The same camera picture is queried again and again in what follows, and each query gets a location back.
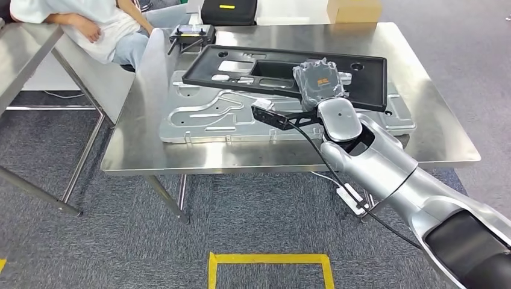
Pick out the person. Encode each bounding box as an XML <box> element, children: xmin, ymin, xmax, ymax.
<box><xmin>8</xmin><ymin>0</ymin><xmax>192</xmax><ymax>73</ymax></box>

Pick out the black plastic panel part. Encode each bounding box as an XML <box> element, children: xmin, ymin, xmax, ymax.
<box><xmin>181</xmin><ymin>45</ymin><xmax>388</xmax><ymax>113</ymax></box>

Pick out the black device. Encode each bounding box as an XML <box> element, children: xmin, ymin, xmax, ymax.
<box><xmin>166</xmin><ymin>23</ymin><xmax>217</xmax><ymax>56</ymax></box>

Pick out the tan box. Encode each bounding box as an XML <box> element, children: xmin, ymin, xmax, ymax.
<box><xmin>326</xmin><ymin>0</ymin><xmax>383</xmax><ymax>24</ymax></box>

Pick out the steel workbench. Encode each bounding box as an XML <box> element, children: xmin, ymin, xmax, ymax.
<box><xmin>0</xmin><ymin>22</ymin><xmax>137</xmax><ymax>217</ymax></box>
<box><xmin>100</xmin><ymin>22</ymin><xmax>482</xmax><ymax>225</ymax></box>

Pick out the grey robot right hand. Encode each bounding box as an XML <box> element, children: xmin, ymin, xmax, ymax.
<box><xmin>292</xmin><ymin>57</ymin><xmax>346</xmax><ymax>113</ymax></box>

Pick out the yellow floor tape square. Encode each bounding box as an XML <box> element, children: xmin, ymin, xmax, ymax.
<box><xmin>207</xmin><ymin>252</ymin><xmax>335</xmax><ymax>289</ymax></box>

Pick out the white power strip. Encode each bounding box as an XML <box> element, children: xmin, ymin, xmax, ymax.
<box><xmin>336</xmin><ymin>182</ymin><xmax>370</xmax><ymax>217</ymax></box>

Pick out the white power cable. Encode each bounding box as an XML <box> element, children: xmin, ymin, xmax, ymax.
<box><xmin>310</xmin><ymin>171</ymin><xmax>344</xmax><ymax>188</ymax></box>

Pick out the white cabinet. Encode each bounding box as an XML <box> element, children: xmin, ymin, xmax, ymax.
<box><xmin>22</xmin><ymin>52</ymin><xmax>86</xmax><ymax>92</ymax></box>

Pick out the black camera bracket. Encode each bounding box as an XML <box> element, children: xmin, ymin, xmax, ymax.
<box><xmin>250</xmin><ymin>104</ymin><xmax>322</xmax><ymax>131</ymax></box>

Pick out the grey sheet metal part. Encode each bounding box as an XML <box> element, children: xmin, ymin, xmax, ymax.
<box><xmin>158</xmin><ymin>70</ymin><xmax>417</xmax><ymax>145</ymax></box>

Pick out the black bag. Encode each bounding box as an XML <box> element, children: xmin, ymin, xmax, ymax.
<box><xmin>200</xmin><ymin>0</ymin><xmax>259</xmax><ymax>26</ymax></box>

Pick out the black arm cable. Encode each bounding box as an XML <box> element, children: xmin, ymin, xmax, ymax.
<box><xmin>287</xmin><ymin>121</ymin><xmax>422</xmax><ymax>251</ymax></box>

